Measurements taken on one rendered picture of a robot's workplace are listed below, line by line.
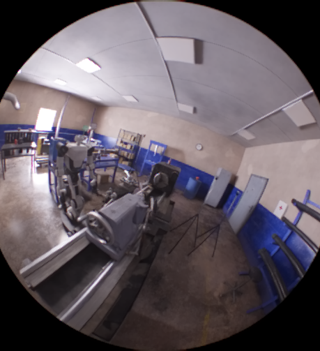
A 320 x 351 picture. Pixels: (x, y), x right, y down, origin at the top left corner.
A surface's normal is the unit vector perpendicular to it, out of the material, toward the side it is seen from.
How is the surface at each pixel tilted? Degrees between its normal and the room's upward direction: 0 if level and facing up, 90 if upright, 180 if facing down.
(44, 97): 90
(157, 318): 0
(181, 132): 90
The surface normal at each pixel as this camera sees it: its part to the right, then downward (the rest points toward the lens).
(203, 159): -0.26, 0.15
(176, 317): 0.34, -0.91
